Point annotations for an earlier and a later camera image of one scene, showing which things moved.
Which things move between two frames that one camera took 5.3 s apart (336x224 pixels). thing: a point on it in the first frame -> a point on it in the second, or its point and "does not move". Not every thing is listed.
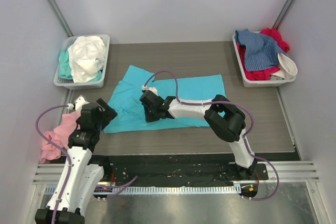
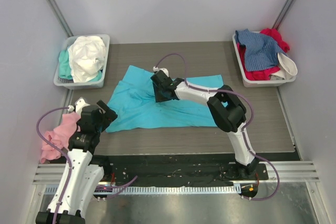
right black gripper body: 148,108 -> 161,93
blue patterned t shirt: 261,52 does not move
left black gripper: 105,114 does not move
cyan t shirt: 125,100 does not move
